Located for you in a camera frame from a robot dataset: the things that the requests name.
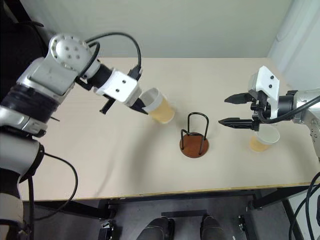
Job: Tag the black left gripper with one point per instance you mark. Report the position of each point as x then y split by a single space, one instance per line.
133 102

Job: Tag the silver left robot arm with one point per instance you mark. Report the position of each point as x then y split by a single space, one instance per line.
47 75

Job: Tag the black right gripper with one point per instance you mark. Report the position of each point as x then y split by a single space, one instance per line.
261 107

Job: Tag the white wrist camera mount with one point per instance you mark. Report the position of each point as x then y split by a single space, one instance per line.
266 80
120 83

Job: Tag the tan paper cup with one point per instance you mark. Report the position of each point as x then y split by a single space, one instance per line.
267 137
163 108

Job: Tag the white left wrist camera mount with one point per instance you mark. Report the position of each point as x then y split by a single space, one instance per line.
120 83

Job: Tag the black metal table frame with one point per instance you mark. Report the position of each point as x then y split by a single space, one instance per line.
275 196

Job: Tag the dark rounded shape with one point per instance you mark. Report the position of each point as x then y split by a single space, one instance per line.
156 228
211 228

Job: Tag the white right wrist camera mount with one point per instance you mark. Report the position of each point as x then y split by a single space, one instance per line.
266 80

